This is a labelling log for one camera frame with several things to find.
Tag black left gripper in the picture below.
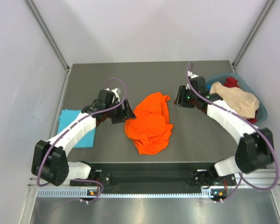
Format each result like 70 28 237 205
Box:
105 98 136 124

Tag orange t-shirt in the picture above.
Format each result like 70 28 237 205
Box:
124 92 174 155

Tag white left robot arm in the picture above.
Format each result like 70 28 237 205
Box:
31 88 136 186

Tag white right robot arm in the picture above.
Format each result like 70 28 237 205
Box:
174 74 274 185

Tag blue plastic laundry basket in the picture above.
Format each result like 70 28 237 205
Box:
206 72 267 126

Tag dark red t-shirt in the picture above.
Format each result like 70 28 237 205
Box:
220 77 259 124

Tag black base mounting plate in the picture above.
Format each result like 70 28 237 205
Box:
69 162 237 194

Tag beige t-shirt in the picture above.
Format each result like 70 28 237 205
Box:
210 82 259 119

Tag folded light blue t-shirt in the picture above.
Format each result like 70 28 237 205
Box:
57 109 96 149

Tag grey slotted cable duct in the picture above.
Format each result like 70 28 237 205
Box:
37 188 224 198

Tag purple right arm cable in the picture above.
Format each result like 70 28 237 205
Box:
186 62 280 202

